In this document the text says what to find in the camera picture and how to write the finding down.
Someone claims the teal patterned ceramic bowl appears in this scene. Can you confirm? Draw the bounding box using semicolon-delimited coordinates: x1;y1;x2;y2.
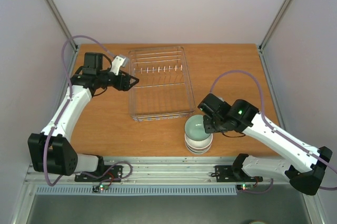
184;115;211;141

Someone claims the white and orange bowl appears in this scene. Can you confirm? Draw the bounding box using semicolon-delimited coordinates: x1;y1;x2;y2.
185;134;213;149

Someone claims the chrome wire dish rack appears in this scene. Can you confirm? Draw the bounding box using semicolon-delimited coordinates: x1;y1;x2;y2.
128;46;195;121

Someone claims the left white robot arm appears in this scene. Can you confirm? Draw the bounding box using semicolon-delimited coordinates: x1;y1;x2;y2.
27;53;139;181

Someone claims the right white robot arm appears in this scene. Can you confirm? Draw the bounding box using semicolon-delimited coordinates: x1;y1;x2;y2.
198;93;332;196

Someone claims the bottom striped ceramic bowl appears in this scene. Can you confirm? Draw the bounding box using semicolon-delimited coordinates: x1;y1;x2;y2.
187;146;210;155

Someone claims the right small circuit board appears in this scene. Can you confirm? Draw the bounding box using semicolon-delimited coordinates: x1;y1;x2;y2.
236;184;255;191

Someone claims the small circuit board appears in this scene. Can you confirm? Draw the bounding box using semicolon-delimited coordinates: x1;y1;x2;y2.
236;184;255;191
92;185;110;193

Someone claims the left small circuit board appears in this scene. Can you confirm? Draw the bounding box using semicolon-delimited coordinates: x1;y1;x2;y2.
92;185;110;193

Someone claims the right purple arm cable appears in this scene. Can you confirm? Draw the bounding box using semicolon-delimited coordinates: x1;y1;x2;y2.
212;70;337;195

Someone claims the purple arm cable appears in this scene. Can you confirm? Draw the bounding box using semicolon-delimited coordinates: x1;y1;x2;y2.
42;35;134;187
212;70;337;195

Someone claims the aluminium rail frame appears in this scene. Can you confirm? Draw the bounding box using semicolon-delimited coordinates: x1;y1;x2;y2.
23;155;314;185

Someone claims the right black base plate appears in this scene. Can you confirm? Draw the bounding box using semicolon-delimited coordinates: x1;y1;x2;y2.
210;165;263;183

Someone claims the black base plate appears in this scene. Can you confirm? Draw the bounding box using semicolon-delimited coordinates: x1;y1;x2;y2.
74;165;123;182
210;165;263;183

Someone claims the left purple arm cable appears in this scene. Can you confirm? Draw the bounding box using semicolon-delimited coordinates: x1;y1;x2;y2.
42;35;134;187

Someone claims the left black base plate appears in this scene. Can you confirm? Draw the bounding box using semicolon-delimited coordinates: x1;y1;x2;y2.
74;165;123;182

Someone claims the grey slotted cable duct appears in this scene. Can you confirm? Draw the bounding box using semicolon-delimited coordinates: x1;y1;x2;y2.
35;186;237;196

